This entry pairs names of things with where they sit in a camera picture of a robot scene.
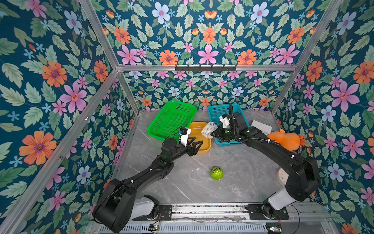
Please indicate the green plastic basket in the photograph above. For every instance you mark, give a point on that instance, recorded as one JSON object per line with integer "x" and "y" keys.
{"x": 174, "y": 115}

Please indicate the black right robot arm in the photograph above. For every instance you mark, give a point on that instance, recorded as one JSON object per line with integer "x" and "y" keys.
{"x": 303, "y": 176}

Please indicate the black wall hook rack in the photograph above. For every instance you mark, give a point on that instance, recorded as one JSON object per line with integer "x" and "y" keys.
{"x": 205, "y": 68}

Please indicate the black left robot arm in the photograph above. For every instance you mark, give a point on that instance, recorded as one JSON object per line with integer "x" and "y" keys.
{"x": 118, "y": 203}

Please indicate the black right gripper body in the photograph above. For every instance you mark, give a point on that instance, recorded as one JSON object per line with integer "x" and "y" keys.
{"x": 223, "y": 133}

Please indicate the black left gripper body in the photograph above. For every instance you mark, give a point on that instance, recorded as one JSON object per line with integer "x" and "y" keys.
{"x": 178, "y": 151}

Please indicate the white rectangular box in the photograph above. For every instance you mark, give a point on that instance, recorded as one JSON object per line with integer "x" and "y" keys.
{"x": 264, "y": 128}

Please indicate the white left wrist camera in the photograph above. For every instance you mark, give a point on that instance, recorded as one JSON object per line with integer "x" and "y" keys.
{"x": 184, "y": 135}

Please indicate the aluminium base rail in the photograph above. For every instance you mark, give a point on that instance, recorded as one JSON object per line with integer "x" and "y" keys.
{"x": 233, "y": 218}

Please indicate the round beige clock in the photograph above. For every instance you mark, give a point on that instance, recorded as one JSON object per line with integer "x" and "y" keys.
{"x": 282, "y": 177}

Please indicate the orange toy duck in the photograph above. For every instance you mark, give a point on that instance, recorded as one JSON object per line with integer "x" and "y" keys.
{"x": 289, "y": 141}

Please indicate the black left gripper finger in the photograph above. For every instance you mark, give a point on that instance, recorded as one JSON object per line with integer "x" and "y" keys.
{"x": 196, "y": 147}
{"x": 190, "y": 141}

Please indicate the teal plastic basket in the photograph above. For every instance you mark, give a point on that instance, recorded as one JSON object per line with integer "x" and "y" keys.
{"x": 214, "y": 112}

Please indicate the dark speckled custard apple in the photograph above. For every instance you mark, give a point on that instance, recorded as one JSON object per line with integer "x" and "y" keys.
{"x": 216, "y": 173}

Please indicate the white foam net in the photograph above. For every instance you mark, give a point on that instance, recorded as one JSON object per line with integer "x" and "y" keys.
{"x": 209, "y": 129}

